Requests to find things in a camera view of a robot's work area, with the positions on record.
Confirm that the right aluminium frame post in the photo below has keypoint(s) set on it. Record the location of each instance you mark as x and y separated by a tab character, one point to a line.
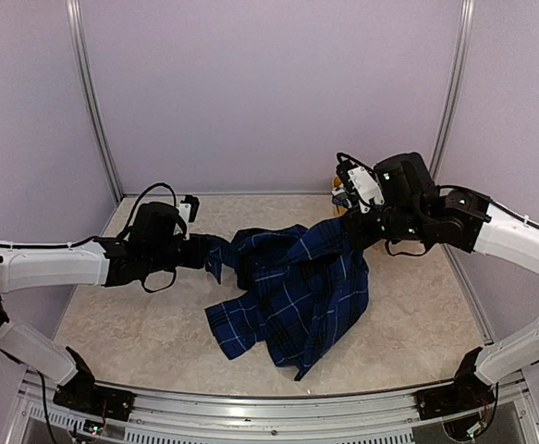
453	89

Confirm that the blue plaid long sleeve shirt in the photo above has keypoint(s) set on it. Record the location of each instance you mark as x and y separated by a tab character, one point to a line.
303	290

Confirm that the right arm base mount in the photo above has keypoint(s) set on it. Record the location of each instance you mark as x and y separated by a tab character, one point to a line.
465	392

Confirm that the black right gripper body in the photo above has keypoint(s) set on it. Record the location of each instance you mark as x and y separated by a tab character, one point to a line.
364	238

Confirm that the aluminium frame post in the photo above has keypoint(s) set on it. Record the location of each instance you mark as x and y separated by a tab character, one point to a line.
453	89
81	53

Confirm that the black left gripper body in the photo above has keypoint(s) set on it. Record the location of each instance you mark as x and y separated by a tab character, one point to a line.
192	260

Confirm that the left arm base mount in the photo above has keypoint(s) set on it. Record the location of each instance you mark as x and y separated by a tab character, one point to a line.
82	394

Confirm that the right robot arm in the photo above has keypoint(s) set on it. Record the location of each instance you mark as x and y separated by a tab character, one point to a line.
397	200

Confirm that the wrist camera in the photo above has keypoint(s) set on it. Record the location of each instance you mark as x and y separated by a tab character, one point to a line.
188	209
360	183

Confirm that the front aluminium rail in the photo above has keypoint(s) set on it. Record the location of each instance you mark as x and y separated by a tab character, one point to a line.
161	416

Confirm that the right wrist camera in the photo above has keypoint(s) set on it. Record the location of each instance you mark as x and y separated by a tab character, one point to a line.
360	183

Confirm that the yellow plastic basket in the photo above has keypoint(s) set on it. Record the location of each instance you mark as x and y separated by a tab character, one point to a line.
337	182

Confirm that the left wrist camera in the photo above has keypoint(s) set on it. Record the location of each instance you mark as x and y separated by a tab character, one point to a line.
188	209

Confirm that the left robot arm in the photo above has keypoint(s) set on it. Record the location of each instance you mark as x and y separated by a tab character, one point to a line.
157	240

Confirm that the left aluminium frame post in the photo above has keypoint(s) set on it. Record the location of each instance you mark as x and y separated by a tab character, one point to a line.
81	53

